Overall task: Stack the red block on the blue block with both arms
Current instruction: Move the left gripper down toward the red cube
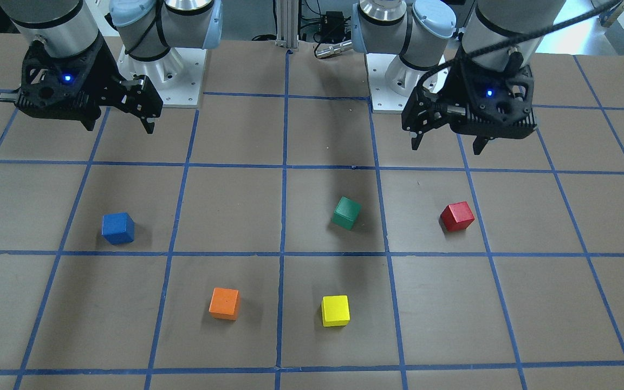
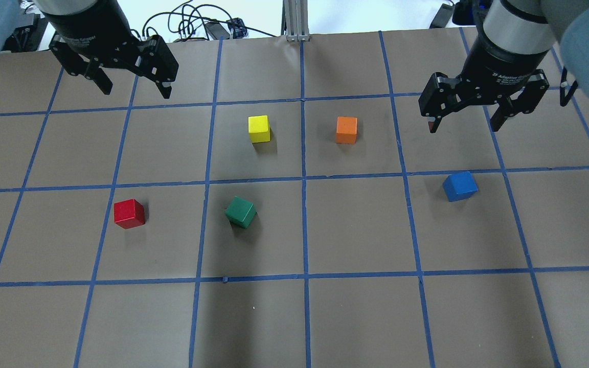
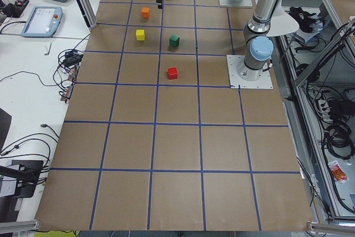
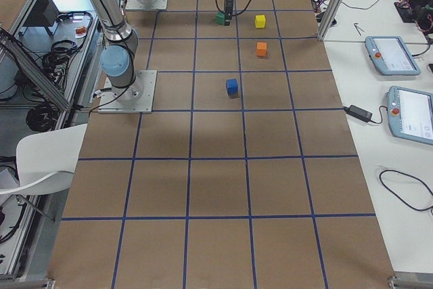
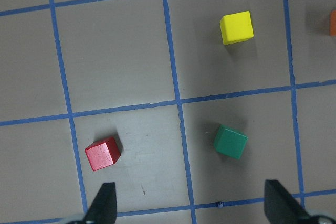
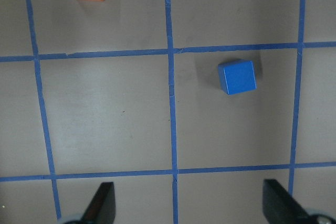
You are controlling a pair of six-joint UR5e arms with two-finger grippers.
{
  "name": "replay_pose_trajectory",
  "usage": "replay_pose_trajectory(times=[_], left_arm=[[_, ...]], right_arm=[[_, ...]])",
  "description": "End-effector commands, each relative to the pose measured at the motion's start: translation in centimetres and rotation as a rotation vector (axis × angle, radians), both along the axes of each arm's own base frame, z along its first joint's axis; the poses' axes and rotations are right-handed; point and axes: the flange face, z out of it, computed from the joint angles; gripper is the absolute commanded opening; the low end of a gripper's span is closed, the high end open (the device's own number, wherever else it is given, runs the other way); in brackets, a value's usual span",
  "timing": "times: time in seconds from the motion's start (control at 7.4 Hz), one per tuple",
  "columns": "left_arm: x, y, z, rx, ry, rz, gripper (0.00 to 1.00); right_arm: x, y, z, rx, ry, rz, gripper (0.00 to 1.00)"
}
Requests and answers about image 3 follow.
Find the red wooden block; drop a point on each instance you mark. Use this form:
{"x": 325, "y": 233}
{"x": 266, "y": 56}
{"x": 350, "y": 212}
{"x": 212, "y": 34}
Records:
{"x": 172, "y": 73}

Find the orange wooden block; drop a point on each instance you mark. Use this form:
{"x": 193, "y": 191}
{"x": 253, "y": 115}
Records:
{"x": 145, "y": 12}

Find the yellow wooden block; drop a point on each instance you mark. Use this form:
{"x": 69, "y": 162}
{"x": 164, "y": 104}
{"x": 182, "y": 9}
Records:
{"x": 140, "y": 35}

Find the green wooden block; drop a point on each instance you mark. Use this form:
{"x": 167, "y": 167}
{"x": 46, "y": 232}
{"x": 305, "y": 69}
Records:
{"x": 174, "y": 40}

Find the near teach pendant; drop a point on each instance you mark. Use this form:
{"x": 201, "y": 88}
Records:
{"x": 42, "y": 22}

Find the white paper cone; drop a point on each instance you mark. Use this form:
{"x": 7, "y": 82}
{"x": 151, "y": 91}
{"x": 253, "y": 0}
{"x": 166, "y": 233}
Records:
{"x": 281, "y": 23}

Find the red snack packet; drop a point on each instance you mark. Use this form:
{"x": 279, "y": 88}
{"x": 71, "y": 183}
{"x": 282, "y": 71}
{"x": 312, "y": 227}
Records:
{"x": 339, "y": 175}

